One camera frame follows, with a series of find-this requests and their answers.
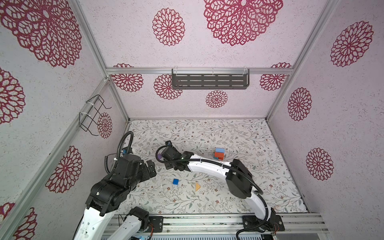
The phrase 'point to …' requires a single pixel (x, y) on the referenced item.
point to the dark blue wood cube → (175, 181)
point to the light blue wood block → (220, 150)
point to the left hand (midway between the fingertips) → (145, 170)
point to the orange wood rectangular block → (221, 155)
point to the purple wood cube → (159, 156)
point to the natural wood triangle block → (197, 186)
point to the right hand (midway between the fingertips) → (167, 157)
